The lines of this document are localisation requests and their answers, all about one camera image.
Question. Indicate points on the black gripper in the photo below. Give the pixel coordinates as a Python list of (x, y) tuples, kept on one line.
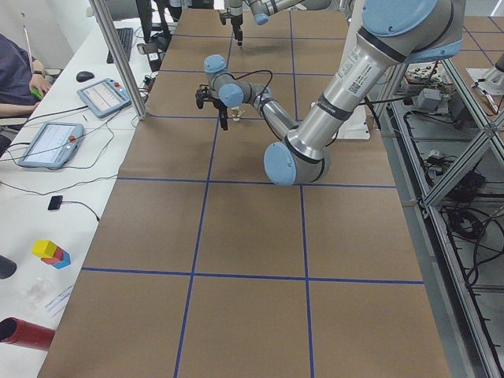
[(236, 24), (221, 107)]

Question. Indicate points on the white PPR pipe fitting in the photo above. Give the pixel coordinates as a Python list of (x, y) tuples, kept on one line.
[(236, 114)]

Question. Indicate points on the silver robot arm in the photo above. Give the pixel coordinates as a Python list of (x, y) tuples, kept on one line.
[(390, 33), (261, 10)]

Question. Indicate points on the black keyboard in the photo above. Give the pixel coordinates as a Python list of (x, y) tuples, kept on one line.
[(126, 39)]

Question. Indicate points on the far teach pendant tablet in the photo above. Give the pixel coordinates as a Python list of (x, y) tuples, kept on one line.
[(104, 97)]

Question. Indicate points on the teach pendant tablet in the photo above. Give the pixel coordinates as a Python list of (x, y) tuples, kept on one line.
[(104, 97), (54, 145)]

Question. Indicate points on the black computer mouse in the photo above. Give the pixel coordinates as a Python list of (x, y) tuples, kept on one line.
[(84, 76)]

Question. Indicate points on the brown paper table mat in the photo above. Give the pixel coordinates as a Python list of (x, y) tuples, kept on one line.
[(200, 267)]

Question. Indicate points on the near teach pendant tablet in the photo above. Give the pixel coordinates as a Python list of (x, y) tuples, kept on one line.
[(54, 145)]

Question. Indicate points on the small black puck device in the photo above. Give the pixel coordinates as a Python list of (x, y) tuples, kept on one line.
[(55, 203)]

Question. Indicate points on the seated person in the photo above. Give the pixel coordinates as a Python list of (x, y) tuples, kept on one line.
[(20, 74)]

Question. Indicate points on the blue wooden block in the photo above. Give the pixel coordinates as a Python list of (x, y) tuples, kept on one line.
[(66, 261)]

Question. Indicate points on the red wooden block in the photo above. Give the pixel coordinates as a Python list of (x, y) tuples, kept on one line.
[(57, 257)]

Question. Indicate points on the yellow wooden block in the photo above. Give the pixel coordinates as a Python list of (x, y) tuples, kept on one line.
[(43, 248)]

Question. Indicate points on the black cylinder object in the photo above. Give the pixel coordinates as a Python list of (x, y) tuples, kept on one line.
[(7, 267)]

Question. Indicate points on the red cylinder tube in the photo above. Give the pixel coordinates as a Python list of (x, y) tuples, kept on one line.
[(22, 333)]

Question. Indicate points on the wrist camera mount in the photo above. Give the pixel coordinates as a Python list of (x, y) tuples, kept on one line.
[(224, 17), (203, 95)]

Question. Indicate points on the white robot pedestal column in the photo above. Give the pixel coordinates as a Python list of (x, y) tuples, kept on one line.
[(355, 127)]

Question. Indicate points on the aluminium frame post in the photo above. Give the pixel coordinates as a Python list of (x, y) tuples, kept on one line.
[(107, 26)]

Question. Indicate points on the aluminium frame rack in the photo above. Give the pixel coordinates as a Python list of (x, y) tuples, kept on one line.
[(445, 136)]

